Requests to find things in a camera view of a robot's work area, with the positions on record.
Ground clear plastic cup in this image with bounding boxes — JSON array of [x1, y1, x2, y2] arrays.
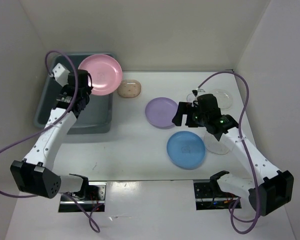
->
[[186, 93, 198, 103]]

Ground grey plastic bin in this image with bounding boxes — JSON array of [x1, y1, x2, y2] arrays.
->
[[33, 51, 117, 134]]

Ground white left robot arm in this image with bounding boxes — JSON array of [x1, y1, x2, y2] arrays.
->
[[10, 80, 190, 200]]

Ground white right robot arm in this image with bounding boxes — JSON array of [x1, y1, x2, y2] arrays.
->
[[184, 93, 294, 217]]

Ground purple plastic plate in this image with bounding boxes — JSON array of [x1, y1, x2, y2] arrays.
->
[[145, 97, 178, 129]]

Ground clear round glass dish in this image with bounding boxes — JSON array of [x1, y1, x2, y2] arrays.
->
[[210, 89, 233, 110]]

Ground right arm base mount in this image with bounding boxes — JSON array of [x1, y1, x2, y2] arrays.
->
[[193, 179, 238, 211]]

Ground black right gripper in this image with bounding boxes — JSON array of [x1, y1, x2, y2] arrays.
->
[[171, 101, 208, 127]]

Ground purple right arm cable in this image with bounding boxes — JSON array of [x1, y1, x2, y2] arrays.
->
[[192, 70, 262, 234]]

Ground pink plastic plate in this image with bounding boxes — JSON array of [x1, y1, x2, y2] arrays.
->
[[78, 54, 123, 96]]

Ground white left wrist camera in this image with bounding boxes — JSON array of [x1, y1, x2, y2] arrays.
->
[[52, 63, 70, 87]]

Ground beige speckled dish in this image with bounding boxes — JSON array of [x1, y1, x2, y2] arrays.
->
[[117, 79, 142, 99]]

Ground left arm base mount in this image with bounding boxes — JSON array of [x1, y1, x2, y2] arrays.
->
[[58, 181, 107, 213]]

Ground clear oval glass dish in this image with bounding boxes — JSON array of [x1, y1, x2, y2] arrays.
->
[[203, 132, 230, 155]]

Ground blue plastic plate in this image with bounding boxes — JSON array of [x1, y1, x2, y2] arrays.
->
[[166, 131, 206, 170]]

